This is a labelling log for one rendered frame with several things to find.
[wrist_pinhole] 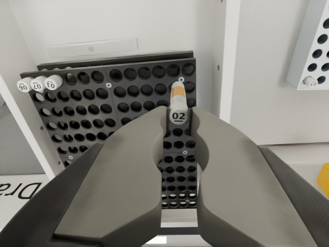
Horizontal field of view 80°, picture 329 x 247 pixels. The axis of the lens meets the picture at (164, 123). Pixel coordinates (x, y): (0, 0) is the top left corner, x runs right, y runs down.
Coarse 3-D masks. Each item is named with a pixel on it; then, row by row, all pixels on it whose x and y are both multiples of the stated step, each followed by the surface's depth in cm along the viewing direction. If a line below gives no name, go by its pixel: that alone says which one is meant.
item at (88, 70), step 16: (128, 64) 19; (144, 64) 19; (160, 64) 19; (176, 64) 19; (192, 64) 19; (64, 80) 20; (80, 80) 20; (96, 80) 20; (112, 80) 20; (128, 80) 20; (144, 80) 20; (160, 80) 20
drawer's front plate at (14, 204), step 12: (0, 180) 39; (12, 180) 39; (24, 180) 39; (36, 180) 38; (48, 180) 38; (0, 192) 37; (24, 192) 36; (36, 192) 36; (0, 204) 34; (12, 204) 34; (0, 216) 32; (12, 216) 32; (0, 228) 30
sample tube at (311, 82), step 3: (306, 78) 29; (309, 78) 29; (312, 78) 28; (303, 81) 30; (306, 81) 29; (309, 81) 28; (312, 81) 28; (315, 81) 28; (306, 84) 29; (309, 84) 28; (312, 84) 28; (315, 84) 28
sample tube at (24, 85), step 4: (20, 80) 19; (24, 80) 19; (28, 80) 20; (20, 84) 19; (24, 84) 19; (28, 84) 19; (20, 88) 19; (24, 88) 19; (28, 88) 19; (32, 88) 20
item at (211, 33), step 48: (0, 0) 21; (48, 0) 22; (96, 0) 22; (144, 0) 22; (192, 0) 21; (240, 0) 16; (0, 48) 21; (144, 48) 24; (192, 48) 24; (48, 96) 28; (48, 144) 27
